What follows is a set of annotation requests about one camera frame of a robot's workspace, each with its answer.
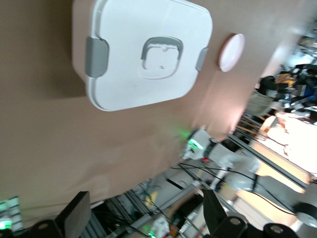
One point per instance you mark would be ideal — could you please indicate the white lunch box grey clips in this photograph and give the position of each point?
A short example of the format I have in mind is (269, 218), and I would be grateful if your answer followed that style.
(138, 84)

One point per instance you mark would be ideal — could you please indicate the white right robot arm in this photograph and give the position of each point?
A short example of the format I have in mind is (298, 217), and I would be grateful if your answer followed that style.
(235, 161)

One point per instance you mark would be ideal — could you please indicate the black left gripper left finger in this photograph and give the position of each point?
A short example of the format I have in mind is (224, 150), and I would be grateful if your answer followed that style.
(74, 218)

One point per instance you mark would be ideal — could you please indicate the pink round plate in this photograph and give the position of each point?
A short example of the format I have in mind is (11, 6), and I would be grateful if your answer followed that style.
(231, 53)

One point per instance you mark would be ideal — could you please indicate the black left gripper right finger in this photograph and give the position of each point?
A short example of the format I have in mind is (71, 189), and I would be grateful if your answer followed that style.
(215, 218)

